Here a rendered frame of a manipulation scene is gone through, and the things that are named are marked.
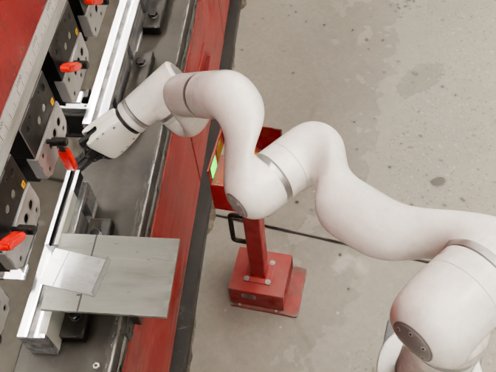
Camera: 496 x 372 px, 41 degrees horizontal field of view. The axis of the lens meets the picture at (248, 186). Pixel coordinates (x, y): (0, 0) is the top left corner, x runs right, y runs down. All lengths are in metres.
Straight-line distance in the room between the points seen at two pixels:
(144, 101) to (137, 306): 0.45
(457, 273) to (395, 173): 1.86
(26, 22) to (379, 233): 0.72
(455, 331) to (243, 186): 0.42
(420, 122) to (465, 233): 1.99
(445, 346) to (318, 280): 1.60
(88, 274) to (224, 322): 1.06
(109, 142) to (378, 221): 0.75
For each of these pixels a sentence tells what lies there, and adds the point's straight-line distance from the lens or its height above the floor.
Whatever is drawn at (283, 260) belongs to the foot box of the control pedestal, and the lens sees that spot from 2.37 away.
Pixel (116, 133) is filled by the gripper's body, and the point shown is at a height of 1.08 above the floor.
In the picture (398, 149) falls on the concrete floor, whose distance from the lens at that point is 2.82.
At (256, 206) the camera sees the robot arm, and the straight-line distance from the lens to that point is 1.10.
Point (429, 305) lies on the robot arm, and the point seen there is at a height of 1.42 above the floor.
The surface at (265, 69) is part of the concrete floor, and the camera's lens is 3.11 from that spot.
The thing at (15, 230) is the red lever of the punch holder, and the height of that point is 1.26.
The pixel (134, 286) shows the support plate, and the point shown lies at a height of 1.00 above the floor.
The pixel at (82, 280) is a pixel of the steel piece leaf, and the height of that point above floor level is 1.00.
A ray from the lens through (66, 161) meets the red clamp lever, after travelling 1.36.
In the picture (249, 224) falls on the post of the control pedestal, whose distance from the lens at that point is 2.03.
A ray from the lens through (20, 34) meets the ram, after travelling 1.25.
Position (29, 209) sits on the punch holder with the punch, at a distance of 1.27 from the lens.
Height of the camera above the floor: 2.21
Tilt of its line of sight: 55 degrees down
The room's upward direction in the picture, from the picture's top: 7 degrees counter-clockwise
